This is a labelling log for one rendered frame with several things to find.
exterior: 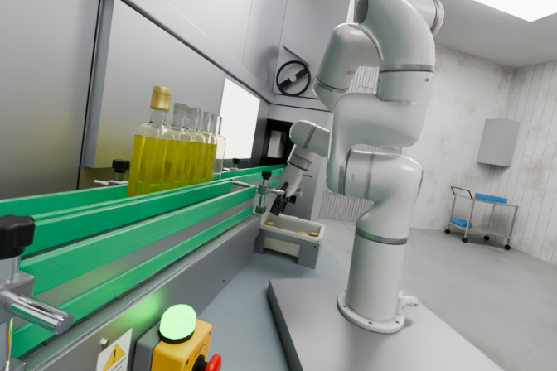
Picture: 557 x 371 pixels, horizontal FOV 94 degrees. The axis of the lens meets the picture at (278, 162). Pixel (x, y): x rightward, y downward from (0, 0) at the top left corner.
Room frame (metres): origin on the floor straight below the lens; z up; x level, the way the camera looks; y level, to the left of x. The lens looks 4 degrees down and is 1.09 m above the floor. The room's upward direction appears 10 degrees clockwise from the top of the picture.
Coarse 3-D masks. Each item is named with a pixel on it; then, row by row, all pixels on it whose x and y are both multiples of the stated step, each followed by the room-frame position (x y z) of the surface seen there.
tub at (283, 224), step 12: (264, 216) 0.91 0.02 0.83; (276, 216) 0.94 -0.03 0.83; (288, 216) 0.93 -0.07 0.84; (264, 228) 0.78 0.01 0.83; (276, 228) 0.77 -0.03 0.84; (288, 228) 0.92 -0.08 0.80; (300, 228) 0.91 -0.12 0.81; (312, 228) 0.90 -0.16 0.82; (324, 228) 0.86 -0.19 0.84; (312, 240) 0.74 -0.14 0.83
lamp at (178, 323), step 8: (168, 312) 0.32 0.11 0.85; (176, 312) 0.32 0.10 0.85; (184, 312) 0.33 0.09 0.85; (192, 312) 0.33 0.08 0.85; (168, 320) 0.31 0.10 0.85; (176, 320) 0.31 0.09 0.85; (184, 320) 0.31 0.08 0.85; (192, 320) 0.32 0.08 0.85; (160, 328) 0.32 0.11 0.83; (168, 328) 0.31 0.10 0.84; (176, 328) 0.31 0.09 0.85; (184, 328) 0.31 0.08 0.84; (192, 328) 0.32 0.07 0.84; (160, 336) 0.31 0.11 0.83; (168, 336) 0.31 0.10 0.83; (176, 336) 0.31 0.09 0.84; (184, 336) 0.31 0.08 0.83
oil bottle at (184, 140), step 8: (176, 128) 0.54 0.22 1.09; (184, 128) 0.56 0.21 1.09; (176, 136) 0.54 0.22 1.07; (184, 136) 0.55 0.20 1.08; (176, 144) 0.53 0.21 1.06; (184, 144) 0.55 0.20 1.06; (192, 144) 0.58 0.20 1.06; (176, 152) 0.53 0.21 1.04; (184, 152) 0.55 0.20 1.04; (176, 160) 0.54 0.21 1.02; (184, 160) 0.56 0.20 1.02; (176, 168) 0.54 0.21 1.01; (184, 168) 0.56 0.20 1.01; (176, 176) 0.54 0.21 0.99; (184, 176) 0.57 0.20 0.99; (176, 184) 0.54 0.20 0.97; (184, 184) 0.57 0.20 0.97
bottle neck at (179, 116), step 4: (176, 104) 0.55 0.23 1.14; (180, 104) 0.55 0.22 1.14; (184, 104) 0.56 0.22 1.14; (176, 108) 0.55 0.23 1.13; (180, 108) 0.55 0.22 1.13; (184, 108) 0.56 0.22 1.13; (172, 112) 0.56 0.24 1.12; (176, 112) 0.55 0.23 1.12; (180, 112) 0.55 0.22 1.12; (184, 112) 0.56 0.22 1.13; (172, 116) 0.56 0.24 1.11; (176, 116) 0.55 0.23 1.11; (180, 116) 0.55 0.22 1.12; (184, 116) 0.56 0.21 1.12; (172, 120) 0.56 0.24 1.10; (176, 120) 0.55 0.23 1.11; (180, 120) 0.55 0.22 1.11; (184, 120) 0.56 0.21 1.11; (172, 124) 0.55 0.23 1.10; (176, 124) 0.55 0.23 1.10; (180, 124) 0.56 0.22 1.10; (184, 124) 0.56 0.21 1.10
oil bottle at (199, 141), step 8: (192, 128) 0.61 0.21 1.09; (192, 136) 0.59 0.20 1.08; (200, 136) 0.61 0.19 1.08; (200, 144) 0.61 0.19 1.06; (192, 152) 0.59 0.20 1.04; (200, 152) 0.62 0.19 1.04; (192, 160) 0.59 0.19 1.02; (200, 160) 0.62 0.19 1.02; (192, 168) 0.60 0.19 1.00; (200, 168) 0.63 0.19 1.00; (192, 176) 0.60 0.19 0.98; (200, 176) 0.64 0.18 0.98; (192, 184) 0.61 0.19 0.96
